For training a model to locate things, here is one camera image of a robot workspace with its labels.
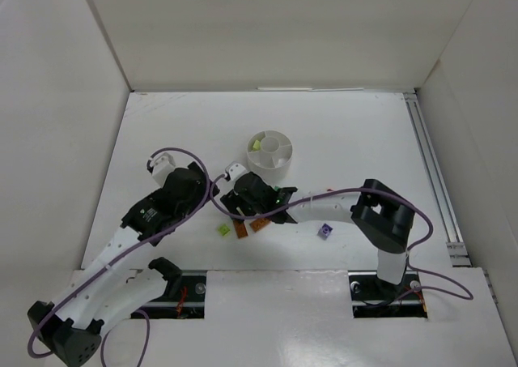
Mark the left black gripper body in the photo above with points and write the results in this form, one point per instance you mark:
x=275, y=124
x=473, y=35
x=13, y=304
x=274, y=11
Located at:
x=198, y=177

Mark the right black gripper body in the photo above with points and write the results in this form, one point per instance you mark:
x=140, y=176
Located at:
x=236, y=205

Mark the brown lego plate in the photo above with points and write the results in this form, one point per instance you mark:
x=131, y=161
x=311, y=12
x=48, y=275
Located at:
x=259, y=224
x=240, y=229

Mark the lime green lego brick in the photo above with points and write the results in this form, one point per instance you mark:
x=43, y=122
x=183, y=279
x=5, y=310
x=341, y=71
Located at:
x=223, y=230
x=256, y=146

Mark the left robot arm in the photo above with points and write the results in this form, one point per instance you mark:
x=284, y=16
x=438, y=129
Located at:
x=126, y=274

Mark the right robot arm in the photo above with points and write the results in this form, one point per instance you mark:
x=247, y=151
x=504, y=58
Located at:
x=379, y=213

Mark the white round divided container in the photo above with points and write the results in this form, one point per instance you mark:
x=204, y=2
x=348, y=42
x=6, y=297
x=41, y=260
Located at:
x=273, y=161

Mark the purple lego brick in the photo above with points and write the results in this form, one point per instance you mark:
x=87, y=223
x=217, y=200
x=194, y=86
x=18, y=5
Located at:
x=324, y=231

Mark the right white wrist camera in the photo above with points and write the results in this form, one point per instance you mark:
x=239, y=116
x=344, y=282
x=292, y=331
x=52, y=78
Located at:
x=234, y=171

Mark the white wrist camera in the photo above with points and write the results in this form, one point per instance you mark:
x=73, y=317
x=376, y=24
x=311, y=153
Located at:
x=234, y=171
x=160, y=166

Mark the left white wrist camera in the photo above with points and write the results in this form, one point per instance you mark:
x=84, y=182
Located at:
x=160, y=166

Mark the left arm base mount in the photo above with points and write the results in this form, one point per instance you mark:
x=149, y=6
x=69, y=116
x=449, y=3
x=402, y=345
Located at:
x=183, y=296

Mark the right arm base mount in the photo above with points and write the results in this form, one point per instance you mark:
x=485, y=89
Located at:
x=375, y=298

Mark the aluminium rail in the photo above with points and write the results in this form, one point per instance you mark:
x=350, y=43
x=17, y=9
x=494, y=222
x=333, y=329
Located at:
x=454, y=240

